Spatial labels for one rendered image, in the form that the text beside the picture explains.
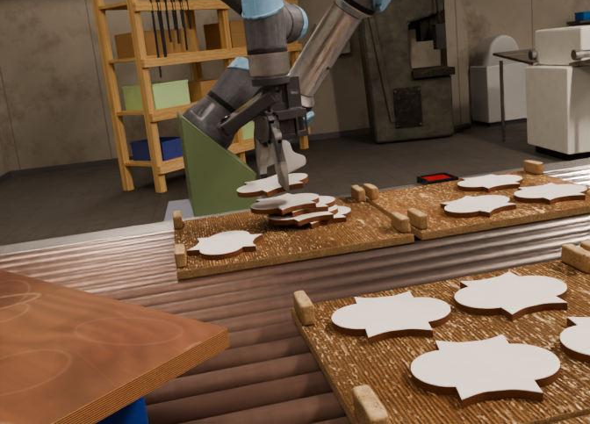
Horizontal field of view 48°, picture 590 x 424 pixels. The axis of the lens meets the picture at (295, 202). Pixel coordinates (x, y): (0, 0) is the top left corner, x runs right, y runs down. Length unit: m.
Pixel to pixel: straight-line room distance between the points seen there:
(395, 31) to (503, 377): 7.69
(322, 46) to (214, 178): 0.43
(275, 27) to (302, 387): 0.70
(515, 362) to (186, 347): 0.33
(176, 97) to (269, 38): 5.79
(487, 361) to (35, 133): 8.95
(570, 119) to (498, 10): 3.85
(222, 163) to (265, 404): 1.07
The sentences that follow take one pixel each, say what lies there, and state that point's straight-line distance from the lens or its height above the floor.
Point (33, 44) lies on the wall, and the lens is 9.40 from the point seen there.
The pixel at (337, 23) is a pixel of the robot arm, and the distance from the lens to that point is 1.67.
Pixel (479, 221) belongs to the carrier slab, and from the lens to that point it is 1.23.
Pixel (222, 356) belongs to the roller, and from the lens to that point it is 0.83.
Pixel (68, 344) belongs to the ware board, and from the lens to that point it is 0.62.
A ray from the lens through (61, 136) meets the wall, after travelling 9.40.
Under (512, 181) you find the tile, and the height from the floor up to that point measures 0.95.
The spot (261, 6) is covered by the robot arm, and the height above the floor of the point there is 1.35.
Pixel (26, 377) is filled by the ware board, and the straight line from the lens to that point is 0.58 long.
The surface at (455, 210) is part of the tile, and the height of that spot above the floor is 0.95.
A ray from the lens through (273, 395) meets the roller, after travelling 0.74.
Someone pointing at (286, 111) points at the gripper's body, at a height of 1.16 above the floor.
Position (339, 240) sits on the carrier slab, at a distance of 1.17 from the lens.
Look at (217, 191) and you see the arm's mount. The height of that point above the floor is 0.93.
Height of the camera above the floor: 1.27
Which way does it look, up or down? 13 degrees down
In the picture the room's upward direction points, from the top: 6 degrees counter-clockwise
